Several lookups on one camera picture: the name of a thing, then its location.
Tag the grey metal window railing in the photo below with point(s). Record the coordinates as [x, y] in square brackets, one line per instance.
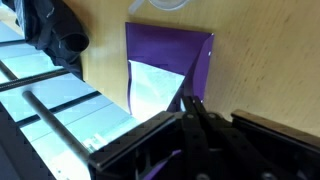
[56, 126]

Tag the white paper sheet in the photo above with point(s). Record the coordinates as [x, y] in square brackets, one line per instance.
[150, 86]

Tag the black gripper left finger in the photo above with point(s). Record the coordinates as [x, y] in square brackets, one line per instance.
[193, 140]

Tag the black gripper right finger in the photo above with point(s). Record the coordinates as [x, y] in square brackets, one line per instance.
[266, 143]

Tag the purple paper folder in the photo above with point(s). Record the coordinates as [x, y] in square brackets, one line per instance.
[160, 43]

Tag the clear plastic cup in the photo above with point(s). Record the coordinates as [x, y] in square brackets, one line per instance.
[163, 4]

